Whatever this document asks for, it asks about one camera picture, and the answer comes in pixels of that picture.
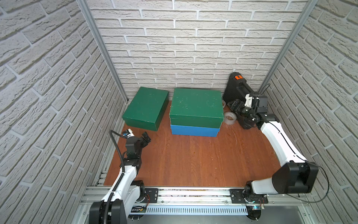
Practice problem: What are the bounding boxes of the green shoebox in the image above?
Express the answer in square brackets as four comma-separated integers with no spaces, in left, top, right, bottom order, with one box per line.
[122,87,169,131]
[169,88,224,128]

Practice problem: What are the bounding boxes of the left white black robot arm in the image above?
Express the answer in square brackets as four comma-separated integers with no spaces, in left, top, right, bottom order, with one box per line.
[89,129,151,224]

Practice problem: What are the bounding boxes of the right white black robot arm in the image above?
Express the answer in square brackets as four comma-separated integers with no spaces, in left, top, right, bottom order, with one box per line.
[228,99,319,196]

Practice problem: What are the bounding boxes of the near clear tape roll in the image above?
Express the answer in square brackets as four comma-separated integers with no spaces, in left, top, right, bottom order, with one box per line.
[224,112,237,125]

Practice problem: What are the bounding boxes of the black tool case orange latches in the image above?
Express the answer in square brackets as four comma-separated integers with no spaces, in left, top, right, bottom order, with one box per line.
[222,72,263,130]

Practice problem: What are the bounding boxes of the blue shoebox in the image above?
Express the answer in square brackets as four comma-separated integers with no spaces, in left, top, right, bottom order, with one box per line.
[171,125,220,137]

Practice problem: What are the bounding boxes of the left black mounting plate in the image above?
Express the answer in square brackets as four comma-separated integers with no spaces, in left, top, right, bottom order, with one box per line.
[137,188,158,203]

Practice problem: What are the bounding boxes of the black mounting plate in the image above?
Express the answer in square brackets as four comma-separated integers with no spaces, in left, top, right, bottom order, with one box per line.
[229,189,269,204]
[137,188,158,203]

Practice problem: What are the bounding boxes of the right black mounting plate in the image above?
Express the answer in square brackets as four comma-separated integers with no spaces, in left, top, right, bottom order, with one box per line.
[229,189,269,204]

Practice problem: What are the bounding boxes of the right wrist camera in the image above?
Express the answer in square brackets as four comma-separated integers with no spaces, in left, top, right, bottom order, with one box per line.
[244,92,268,108]

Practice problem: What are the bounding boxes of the right thin black cable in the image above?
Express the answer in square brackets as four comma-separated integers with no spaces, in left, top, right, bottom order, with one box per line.
[260,83,331,204]

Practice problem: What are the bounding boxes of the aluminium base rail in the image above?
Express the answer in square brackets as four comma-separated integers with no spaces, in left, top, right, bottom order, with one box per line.
[78,186,311,216]

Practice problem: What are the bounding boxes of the right aluminium corner post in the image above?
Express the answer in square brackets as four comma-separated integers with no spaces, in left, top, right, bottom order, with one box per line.
[258,0,318,93]

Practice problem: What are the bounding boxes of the aluminium corner post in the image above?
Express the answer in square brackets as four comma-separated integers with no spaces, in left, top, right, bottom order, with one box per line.
[258,0,318,93]
[77,0,129,103]

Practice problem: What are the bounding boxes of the left aluminium corner post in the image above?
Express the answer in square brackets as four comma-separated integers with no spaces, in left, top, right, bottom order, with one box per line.
[77,0,129,103]

